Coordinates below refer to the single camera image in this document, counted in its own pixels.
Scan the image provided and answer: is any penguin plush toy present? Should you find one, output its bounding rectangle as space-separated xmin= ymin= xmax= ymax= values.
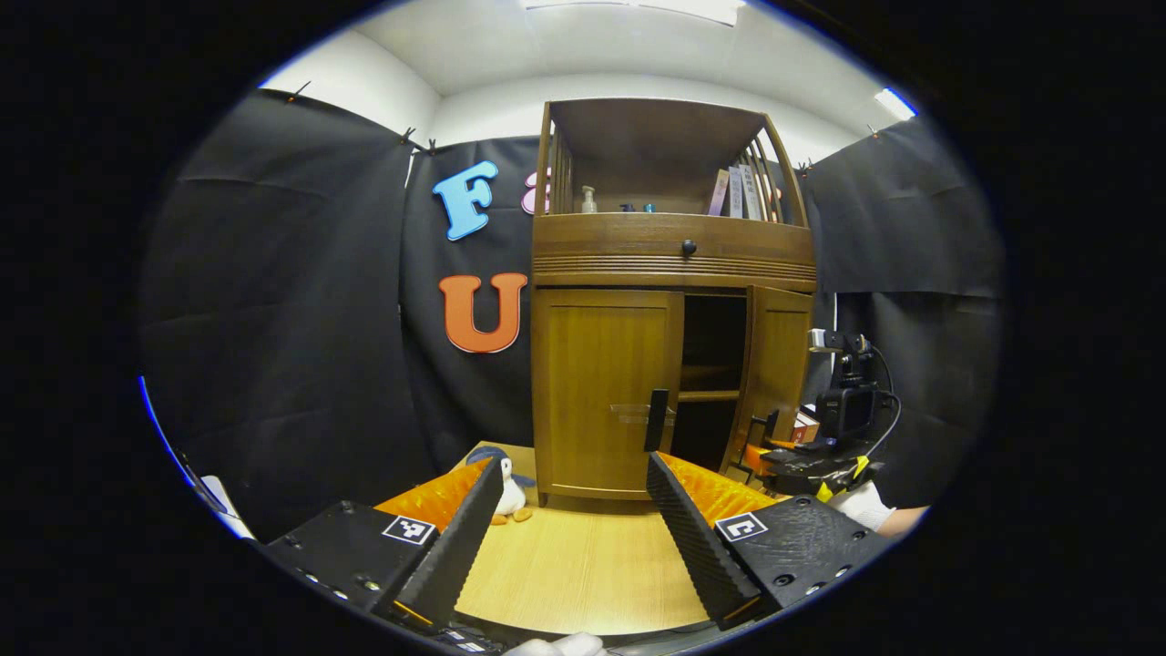
xmin=466 ymin=445 xmax=537 ymax=526

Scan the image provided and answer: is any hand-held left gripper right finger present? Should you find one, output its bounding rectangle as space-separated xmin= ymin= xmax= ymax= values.
xmin=645 ymin=451 xmax=898 ymax=631

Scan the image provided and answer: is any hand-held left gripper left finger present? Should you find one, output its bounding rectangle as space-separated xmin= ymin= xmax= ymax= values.
xmin=260 ymin=456 xmax=505 ymax=630

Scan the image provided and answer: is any large ceiling light panel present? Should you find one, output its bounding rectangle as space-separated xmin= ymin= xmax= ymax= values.
xmin=524 ymin=0 xmax=743 ymax=26

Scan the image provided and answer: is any wooden cabinet drawer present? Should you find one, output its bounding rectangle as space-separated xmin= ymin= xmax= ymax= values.
xmin=533 ymin=214 xmax=816 ymax=291

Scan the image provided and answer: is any wooden cabinet door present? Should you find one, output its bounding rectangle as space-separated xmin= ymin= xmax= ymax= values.
xmin=724 ymin=285 xmax=814 ymax=475
xmin=533 ymin=289 xmax=685 ymax=500

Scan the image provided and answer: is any wooden double-door shoe cabinet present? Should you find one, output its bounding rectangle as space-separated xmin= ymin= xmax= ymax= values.
xmin=531 ymin=97 xmax=818 ymax=504

